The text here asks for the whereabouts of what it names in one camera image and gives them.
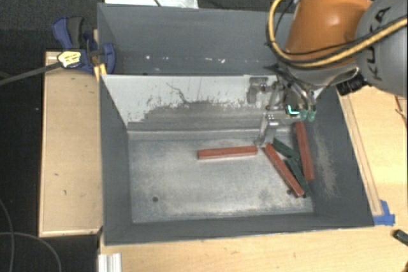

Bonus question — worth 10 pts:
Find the red-brown flat block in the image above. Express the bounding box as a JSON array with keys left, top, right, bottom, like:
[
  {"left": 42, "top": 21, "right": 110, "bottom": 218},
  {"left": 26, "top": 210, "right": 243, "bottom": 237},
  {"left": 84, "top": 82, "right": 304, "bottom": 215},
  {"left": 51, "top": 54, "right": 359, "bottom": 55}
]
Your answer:
[
  {"left": 293, "top": 121, "right": 316, "bottom": 183},
  {"left": 263, "top": 143, "right": 305, "bottom": 199},
  {"left": 196, "top": 145, "right": 259, "bottom": 161}
]

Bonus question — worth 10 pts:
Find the pale wood flat board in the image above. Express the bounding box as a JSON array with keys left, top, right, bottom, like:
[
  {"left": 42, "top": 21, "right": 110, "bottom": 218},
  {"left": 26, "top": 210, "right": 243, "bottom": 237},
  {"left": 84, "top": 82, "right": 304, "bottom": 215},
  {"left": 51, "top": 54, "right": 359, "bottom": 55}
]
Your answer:
[{"left": 38, "top": 50, "right": 105, "bottom": 238}]

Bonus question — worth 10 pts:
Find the dark green flat block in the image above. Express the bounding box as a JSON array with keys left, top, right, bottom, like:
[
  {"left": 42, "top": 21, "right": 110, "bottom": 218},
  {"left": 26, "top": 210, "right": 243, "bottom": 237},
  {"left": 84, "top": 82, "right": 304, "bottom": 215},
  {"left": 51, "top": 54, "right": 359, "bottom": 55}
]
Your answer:
[
  {"left": 272, "top": 137, "right": 301, "bottom": 161},
  {"left": 284, "top": 157, "right": 312, "bottom": 198}
]

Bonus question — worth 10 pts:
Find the grey metal bin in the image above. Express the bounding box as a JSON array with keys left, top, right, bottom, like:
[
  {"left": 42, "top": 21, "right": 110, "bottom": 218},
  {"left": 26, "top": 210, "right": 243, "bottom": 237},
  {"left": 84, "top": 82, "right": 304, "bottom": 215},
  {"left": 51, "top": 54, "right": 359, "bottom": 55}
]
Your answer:
[{"left": 96, "top": 2, "right": 375, "bottom": 246}]

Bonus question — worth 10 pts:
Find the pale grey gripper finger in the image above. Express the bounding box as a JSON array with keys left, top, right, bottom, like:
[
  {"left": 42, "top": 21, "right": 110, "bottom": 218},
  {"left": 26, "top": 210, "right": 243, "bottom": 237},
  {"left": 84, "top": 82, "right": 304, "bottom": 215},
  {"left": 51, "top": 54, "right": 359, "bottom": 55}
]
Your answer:
[
  {"left": 263, "top": 121, "right": 282, "bottom": 148},
  {"left": 253, "top": 114, "right": 277, "bottom": 147}
]

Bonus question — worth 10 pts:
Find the black cylinder on white bracket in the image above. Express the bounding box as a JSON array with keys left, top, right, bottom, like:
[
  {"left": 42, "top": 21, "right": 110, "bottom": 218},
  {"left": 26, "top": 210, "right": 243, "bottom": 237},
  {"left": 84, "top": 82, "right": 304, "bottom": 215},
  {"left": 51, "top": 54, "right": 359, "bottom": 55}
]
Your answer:
[{"left": 335, "top": 72, "right": 368, "bottom": 97}]

